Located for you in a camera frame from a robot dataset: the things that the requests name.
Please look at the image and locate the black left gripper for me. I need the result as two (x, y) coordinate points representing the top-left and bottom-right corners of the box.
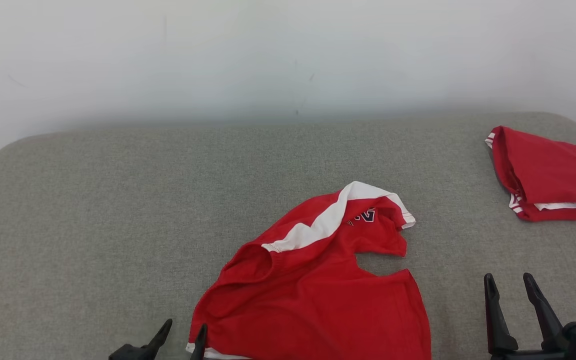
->
(108, 318), (209, 360)

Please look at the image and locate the red Bulls basketball jersey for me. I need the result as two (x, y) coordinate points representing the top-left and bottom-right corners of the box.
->
(485, 125), (576, 223)

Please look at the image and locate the grey fabric sofa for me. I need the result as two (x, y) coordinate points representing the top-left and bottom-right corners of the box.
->
(0, 111), (576, 360)

